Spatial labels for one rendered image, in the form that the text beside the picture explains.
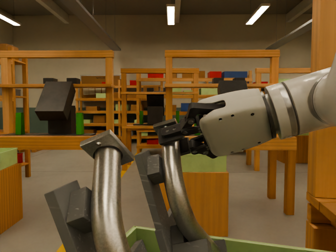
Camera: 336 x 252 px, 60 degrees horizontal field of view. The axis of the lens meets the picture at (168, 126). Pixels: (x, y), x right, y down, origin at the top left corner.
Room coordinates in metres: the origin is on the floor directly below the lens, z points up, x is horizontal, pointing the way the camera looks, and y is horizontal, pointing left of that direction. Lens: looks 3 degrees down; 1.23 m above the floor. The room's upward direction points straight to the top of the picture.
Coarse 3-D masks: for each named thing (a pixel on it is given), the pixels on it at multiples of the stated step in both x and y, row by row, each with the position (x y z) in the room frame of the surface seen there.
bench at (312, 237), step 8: (312, 200) 1.12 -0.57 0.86; (320, 200) 1.07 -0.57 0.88; (328, 200) 1.07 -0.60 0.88; (312, 208) 1.15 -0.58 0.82; (320, 208) 1.04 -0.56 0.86; (328, 208) 0.98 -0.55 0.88; (312, 216) 1.15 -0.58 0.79; (320, 216) 1.14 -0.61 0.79; (328, 216) 0.97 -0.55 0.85; (312, 224) 1.14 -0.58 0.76; (320, 224) 1.14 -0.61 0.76; (328, 224) 1.14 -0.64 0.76; (312, 232) 1.11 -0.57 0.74; (320, 232) 1.10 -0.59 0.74; (328, 232) 1.10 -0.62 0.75; (312, 240) 1.11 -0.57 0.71; (320, 240) 1.10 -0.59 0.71; (328, 240) 1.10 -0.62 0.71; (312, 248) 1.11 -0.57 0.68; (320, 248) 1.10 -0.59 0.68; (328, 248) 1.10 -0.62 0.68
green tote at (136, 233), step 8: (128, 232) 0.61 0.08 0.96; (136, 232) 0.63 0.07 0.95; (144, 232) 0.62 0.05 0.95; (152, 232) 0.62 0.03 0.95; (128, 240) 0.59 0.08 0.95; (136, 240) 0.63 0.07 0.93; (144, 240) 0.62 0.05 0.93; (152, 240) 0.62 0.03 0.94; (232, 240) 0.57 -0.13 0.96; (240, 240) 0.57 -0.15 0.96; (248, 240) 0.57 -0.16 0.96; (152, 248) 0.62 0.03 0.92; (232, 248) 0.57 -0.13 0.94; (240, 248) 0.56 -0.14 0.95; (248, 248) 0.56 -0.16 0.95; (256, 248) 0.55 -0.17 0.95; (264, 248) 0.55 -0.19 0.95; (272, 248) 0.55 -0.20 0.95; (280, 248) 0.54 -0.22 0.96; (288, 248) 0.54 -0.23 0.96; (296, 248) 0.54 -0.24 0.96; (304, 248) 0.54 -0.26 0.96
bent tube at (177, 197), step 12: (168, 120) 0.48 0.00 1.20; (156, 132) 0.49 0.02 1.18; (168, 144) 0.46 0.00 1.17; (168, 156) 0.44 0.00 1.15; (168, 168) 0.43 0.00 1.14; (180, 168) 0.43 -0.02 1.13; (168, 180) 0.42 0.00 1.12; (180, 180) 0.42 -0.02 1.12; (168, 192) 0.42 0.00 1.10; (180, 192) 0.41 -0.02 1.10; (180, 204) 0.41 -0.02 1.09; (180, 216) 0.41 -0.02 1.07; (192, 216) 0.42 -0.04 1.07; (180, 228) 0.42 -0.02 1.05; (192, 228) 0.42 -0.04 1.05; (192, 240) 0.44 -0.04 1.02
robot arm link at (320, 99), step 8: (320, 80) 0.38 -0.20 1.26; (328, 80) 0.34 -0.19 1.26; (320, 88) 0.36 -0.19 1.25; (328, 88) 0.34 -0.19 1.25; (320, 96) 0.36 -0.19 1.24; (328, 96) 0.34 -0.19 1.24; (320, 104) 0.36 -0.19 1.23; (328, 104) 0.34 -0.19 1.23; (320, 112) 0.36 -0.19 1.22; (328, 112) 0.34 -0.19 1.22; (328, 120) 0.35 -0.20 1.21
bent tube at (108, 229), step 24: (96, 144) 0.33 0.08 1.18; (120, 144) 0.33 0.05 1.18; (96, 168) 0.31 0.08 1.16; (120, 168) 0.32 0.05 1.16; (96, 192) 0.28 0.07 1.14; (120, 192) 0.30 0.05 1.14; (96, 216) 0.27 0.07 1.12; (120, 216) 0.28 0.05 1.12; (96, 240) 0.26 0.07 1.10; (120, 240) 0.26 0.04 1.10
